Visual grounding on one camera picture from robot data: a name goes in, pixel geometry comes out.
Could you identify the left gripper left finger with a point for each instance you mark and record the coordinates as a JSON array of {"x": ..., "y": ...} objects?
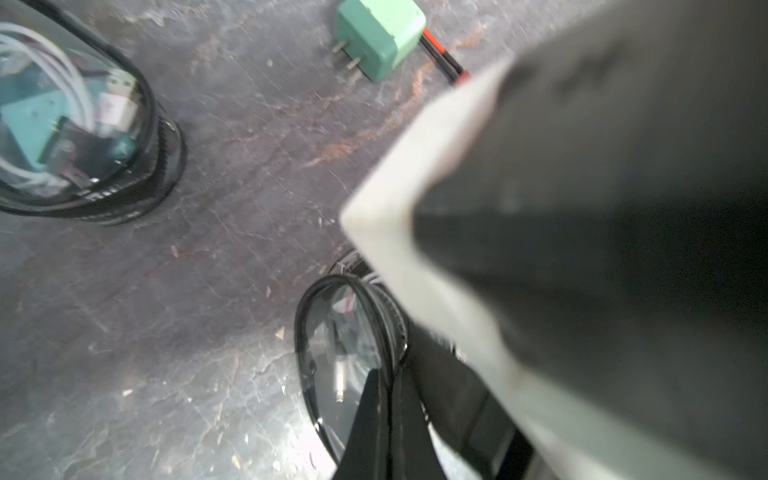
[{"x": 367, "y": 452}]

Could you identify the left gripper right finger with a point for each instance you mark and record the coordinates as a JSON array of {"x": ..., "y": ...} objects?
[{"x": 412, "y": 451}]

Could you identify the green charger cube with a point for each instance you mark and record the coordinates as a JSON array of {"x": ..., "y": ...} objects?
[{"x": 377, "y": 35}]

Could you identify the red battery connector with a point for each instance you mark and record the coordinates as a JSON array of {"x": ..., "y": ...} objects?
[{"x": 451, "y": 68}]

